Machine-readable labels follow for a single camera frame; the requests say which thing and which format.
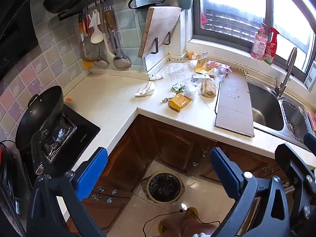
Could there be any round bin with black bag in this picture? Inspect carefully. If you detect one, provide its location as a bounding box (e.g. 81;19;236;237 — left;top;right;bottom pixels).
141;171;185;204

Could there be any yellow slipper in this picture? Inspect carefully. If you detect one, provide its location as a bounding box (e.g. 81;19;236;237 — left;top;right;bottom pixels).
185;207;199;220
158;223;173;235

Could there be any white wall socket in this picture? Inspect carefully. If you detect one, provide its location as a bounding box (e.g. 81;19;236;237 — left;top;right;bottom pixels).
305;60;316;90

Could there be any red spray bottle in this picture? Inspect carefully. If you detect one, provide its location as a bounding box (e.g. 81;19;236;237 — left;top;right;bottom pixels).
263;27;279;66

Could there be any loofah sponge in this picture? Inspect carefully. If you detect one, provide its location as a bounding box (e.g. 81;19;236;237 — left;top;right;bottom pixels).
201;80;217;99

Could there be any black range hood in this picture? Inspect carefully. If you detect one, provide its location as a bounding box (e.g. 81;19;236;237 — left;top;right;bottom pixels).
0;0;41;76

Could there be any white paper wrapper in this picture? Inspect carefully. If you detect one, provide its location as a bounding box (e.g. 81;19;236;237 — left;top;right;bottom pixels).
134;81;156;97

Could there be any wire drain basket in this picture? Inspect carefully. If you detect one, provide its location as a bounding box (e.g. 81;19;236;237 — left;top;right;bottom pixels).
281;101;314;144

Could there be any black cable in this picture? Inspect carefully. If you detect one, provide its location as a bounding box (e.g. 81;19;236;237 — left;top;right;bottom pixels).
143;209;223;237

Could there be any dark framed window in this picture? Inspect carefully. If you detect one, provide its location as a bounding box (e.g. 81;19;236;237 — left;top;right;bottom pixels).
191;0;316;75

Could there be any green wrapper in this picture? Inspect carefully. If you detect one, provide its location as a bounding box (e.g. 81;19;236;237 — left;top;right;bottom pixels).
171;84;186;94

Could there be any clear plastic wrap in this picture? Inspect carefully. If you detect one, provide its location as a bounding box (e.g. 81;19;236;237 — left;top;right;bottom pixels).
184;81;199;100

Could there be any metal ladle with wooden handle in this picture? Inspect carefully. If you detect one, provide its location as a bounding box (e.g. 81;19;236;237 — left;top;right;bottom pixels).
105;6;132;70

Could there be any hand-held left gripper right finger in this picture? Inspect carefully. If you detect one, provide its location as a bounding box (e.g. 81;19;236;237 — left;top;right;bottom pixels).
210;147;290;237

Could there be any orange handled peeler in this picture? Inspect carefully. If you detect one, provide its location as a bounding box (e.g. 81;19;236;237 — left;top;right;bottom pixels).
78;15;85;41

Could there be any person's leg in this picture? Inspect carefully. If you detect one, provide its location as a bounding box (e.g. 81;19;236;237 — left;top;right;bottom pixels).
180;216;221;237

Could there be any pink printed carton box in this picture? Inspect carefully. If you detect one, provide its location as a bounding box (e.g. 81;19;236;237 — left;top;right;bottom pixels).
206;60;230;71

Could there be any grey utensil holder cup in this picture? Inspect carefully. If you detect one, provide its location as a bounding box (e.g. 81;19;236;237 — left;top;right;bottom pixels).
178;0;194;12

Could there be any stainless steel sink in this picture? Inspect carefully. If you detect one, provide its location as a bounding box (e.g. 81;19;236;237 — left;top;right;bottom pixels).
246;75;316;151

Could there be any white rice paddle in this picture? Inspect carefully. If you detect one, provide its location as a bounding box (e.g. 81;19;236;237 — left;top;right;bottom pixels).
90;9;103;44

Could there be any yellow snack packet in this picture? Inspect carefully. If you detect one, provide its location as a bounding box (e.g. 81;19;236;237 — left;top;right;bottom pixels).
168;94;192;110

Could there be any yellow and white box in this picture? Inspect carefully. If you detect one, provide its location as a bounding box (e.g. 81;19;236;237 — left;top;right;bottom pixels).
195;58;208;74

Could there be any black wall rack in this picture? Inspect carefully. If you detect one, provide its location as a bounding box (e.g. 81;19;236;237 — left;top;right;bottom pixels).
58;0;132;22

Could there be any black gas stove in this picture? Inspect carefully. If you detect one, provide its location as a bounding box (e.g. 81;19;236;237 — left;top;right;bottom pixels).
20;109;101;176

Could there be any brown cardboard sheet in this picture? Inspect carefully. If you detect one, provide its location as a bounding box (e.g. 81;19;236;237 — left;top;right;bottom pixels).
214;67;255;137

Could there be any black wok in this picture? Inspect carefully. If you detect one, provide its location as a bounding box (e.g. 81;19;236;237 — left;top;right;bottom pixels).
15;86;65;151

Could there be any clear plastic tray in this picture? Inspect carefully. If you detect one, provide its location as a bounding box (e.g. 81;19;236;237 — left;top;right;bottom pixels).
168;63;189;82

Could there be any metal mesh strainer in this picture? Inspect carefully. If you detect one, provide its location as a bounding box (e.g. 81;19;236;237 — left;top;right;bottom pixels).
80;13;102;62

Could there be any pink cloth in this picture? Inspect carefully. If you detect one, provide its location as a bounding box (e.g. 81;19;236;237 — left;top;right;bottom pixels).
307;111;316;130

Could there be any white box with black label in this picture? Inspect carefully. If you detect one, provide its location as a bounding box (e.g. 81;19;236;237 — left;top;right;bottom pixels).
191;73;213;83

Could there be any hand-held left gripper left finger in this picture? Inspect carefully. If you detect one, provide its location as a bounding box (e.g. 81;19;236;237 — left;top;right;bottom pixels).
27;147;108;237

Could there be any clear plastic bottle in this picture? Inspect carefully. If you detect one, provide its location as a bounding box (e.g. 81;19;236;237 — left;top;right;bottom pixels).
217;67;228;82

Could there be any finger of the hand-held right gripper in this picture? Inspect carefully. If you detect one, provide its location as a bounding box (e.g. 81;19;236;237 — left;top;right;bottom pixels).
304;133;316;151
275;143;316;228

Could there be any metal faucet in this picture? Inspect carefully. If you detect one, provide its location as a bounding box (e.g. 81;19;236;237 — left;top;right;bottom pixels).
275;47;298;98

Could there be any black cutting board holder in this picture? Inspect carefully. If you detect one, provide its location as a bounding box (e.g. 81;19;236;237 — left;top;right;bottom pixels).
150;31;171;55

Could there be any wooden cutting board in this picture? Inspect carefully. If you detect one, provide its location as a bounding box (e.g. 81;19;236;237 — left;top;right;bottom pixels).
138;6;182;59

